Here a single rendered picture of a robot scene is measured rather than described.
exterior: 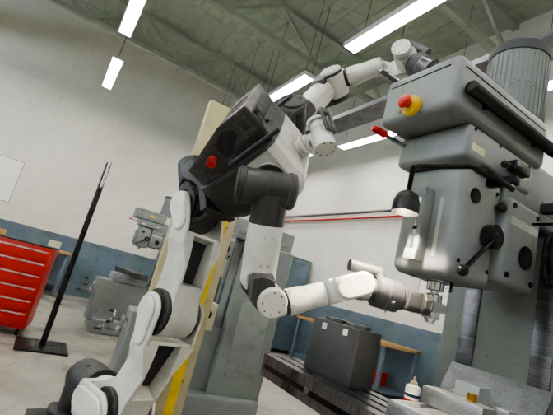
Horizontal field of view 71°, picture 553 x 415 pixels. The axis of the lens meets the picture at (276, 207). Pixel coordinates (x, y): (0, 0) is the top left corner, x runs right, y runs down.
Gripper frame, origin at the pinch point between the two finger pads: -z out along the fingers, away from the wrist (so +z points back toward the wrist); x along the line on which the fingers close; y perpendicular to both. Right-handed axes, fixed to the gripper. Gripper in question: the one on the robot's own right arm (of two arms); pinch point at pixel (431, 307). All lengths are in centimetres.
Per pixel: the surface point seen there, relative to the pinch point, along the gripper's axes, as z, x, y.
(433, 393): 3.8, -13.4, 20.5
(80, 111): 448, 792, -265
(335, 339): 14.7, 30.3, 17.6
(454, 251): 3.5, -11.7, -14.6
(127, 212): 290, 854, -82
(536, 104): -24, 0, -74
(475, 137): 5.1, -14.7, -46.1
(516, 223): -17.8, -5.7, -29.6
